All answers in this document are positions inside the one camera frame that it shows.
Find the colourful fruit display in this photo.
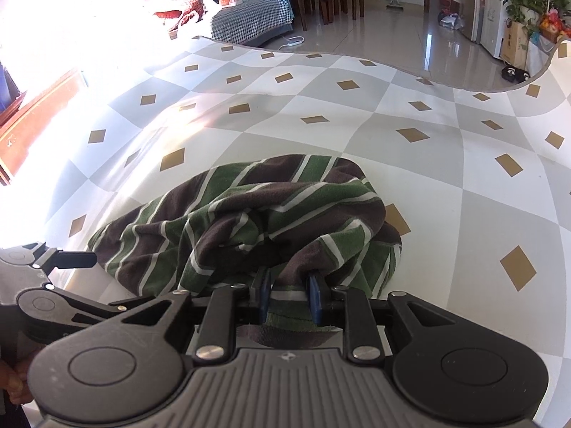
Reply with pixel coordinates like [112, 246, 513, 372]
[539, 8, 571, 43]

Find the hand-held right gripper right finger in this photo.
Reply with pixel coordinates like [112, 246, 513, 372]
[307, 274, 452, 363]

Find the grey white checkered tablecloth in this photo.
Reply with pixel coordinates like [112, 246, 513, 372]
[0, 35, 571, 428]

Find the plastic bag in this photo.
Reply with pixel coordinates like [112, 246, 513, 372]
[438, 10, 465, 31]

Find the houndstooth covered sofa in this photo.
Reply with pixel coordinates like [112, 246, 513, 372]
[209, 0, 296, 49]

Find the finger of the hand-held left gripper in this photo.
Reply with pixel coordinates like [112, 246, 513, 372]
[56, 289, 157, 327]
[20, 241, 98, 274]

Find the red-brown wooden furniture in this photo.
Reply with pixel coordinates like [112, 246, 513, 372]
[0, 68, 91, 185]

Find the white appliance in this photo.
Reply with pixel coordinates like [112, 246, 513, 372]
[479, 0, 519, 60]

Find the red patterned blanket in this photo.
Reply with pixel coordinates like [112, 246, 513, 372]
[142, 0, 207, 33]

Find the cardboard box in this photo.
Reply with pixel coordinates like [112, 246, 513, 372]
[500, 20, 532, 71]

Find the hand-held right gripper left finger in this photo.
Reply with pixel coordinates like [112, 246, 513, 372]
[109, 267, 274, 364]

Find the green brown striped T-shirt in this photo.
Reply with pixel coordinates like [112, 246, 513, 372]
[87, 154, 403, 349]

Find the white marble pattern stand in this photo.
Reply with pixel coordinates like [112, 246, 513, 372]
[527, 31, 560, 78]

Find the person's left hand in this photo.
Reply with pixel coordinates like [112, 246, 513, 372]
[0, 358, 35, 408]

